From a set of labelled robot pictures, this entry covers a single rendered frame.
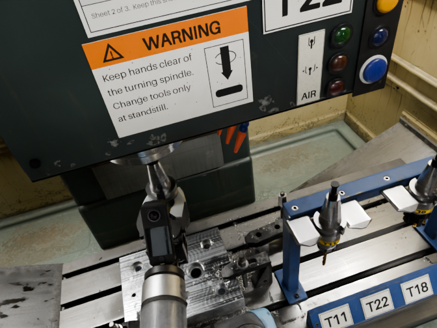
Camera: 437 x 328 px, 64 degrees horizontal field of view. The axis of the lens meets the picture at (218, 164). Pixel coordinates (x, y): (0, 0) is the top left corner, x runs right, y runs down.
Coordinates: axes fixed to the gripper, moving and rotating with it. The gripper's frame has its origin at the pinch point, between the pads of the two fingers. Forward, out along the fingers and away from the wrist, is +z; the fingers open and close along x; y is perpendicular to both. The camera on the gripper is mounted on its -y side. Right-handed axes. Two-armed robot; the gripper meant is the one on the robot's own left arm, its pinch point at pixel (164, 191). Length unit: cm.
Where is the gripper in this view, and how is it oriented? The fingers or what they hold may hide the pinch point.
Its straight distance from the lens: 75.9
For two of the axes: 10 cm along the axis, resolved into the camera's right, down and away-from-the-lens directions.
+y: 1.3, 7.3, 6.7
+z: -0.9, -6.7, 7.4
